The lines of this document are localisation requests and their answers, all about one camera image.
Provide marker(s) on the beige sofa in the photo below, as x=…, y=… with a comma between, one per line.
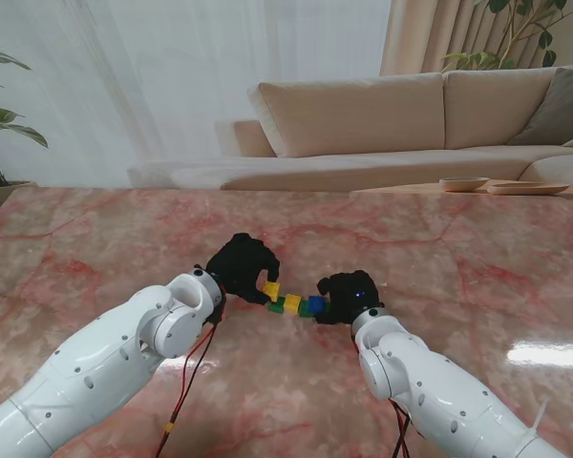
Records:
x=363, y=119

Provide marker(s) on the blue toy brick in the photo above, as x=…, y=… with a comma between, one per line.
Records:
x=316, y=304

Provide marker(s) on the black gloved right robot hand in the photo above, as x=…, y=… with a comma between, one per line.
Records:
x=348, y=296

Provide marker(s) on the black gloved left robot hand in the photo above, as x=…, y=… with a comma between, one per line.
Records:
x=241, y=267

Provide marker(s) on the wooden bowl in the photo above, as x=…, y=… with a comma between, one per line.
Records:
x=463, y=183

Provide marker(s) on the white zip tie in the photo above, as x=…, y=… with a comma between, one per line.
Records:
x=537, y=420

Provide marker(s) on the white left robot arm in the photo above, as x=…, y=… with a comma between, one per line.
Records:
x=100, y=367

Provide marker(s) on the yellow toy brick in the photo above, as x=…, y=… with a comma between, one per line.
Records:
x=271, y=290
x=293, y=304

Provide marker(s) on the flat wooden tray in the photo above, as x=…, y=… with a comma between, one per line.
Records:
x=527, y=189

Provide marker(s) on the tall leafy branch plant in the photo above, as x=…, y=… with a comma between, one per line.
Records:
x=477, y=58

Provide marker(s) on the sheer white curtain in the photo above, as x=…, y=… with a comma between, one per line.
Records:
x=172, y=71

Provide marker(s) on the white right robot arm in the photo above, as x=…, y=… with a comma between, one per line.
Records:
x=439, y=391

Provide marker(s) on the beige curtain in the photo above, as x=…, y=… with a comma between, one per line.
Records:
x=410, y=38

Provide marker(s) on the large-leaf green houseplant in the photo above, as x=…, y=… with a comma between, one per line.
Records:
x=28, y=135

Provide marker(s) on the pale plant pot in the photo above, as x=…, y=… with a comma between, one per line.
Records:
x=0, y=195

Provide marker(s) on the grey sofa cushion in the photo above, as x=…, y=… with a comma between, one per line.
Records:
x=558, y=110

